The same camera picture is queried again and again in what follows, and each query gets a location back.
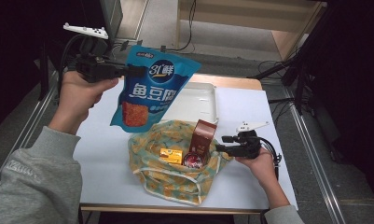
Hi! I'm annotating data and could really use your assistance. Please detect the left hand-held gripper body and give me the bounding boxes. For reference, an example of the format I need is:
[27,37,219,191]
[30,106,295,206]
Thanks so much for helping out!
[62,22,127,84]

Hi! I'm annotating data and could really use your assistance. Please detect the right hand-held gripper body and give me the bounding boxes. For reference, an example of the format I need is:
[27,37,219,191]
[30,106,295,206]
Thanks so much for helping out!
[232,120,270,160]

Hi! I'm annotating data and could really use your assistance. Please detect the brown carton box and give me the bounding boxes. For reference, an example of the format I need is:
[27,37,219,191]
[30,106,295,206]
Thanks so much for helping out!
[187,119,218,159]

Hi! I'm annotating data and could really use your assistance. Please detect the blue snack pouch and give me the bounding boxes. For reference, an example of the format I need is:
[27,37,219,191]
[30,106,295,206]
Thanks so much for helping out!
[109,45,202,134]

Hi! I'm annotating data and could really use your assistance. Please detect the white plastic tray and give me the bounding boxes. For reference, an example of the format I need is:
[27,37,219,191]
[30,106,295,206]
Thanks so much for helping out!
[160,81,219,125]

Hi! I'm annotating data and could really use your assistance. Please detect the yellow drink carton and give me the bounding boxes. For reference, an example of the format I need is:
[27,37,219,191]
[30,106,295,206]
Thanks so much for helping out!
[159,147,185,165]

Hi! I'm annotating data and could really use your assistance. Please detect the lemon print cloth bag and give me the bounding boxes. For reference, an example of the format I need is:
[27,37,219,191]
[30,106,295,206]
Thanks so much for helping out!
[127,119,234,206]

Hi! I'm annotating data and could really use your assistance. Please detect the person's right hand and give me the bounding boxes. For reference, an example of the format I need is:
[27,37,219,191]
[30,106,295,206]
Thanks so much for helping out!
[235,147,278,189]

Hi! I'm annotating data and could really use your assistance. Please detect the person's left hand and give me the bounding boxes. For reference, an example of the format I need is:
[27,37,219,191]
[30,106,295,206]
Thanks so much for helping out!
[48,71,119,135]

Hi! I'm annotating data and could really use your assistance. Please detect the dark grey cabinet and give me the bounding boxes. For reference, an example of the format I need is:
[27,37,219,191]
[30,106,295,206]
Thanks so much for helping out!
[99,0,124,41]

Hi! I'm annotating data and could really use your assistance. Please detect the black metal stand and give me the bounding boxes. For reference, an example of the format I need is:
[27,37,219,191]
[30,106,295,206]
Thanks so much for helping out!
[249,27,341,116]

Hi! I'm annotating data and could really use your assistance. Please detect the light wooden shelf unit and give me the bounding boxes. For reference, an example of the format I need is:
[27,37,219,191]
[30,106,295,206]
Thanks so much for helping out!
[174,0,327,62]

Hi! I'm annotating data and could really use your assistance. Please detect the right hand-held gripper black cable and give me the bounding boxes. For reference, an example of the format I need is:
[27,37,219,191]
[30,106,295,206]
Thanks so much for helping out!
[258,136,283,181]

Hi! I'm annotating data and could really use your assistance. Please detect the hand-held gripper black cable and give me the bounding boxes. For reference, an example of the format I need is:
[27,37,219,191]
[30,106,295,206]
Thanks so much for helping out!
[57,33,87,96]
[258,136,283,181]

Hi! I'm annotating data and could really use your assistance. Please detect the left hand-held gripper black cable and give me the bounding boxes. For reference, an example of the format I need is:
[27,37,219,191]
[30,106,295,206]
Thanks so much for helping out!
[57,33,87,96]

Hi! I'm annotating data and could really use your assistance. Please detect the metal floor rail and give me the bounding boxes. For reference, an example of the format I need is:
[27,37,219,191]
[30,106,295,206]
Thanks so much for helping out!
[0,70,62,195]
[283,87,347,224]

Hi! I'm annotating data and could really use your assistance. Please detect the thin black floor cable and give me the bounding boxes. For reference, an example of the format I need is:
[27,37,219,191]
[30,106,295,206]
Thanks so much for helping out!
[160,0,198,53]

